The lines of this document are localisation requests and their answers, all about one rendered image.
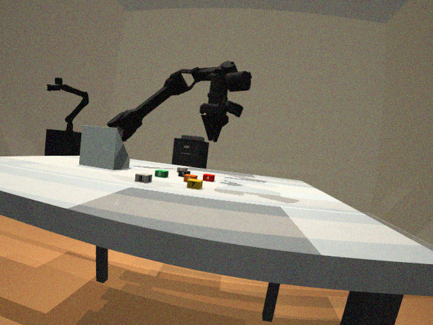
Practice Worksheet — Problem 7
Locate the green block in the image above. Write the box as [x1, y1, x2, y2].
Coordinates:
[155, 170, 168, 178]

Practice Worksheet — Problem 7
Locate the red block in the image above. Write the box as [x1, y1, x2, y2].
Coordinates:
[203, 174, 215, 182]

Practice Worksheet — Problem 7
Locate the orange block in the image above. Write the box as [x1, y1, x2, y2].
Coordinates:
[183, 174, 198, 182]

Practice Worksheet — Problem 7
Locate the yellow digit block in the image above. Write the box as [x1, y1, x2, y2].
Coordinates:
[187, 179, 203, 190]

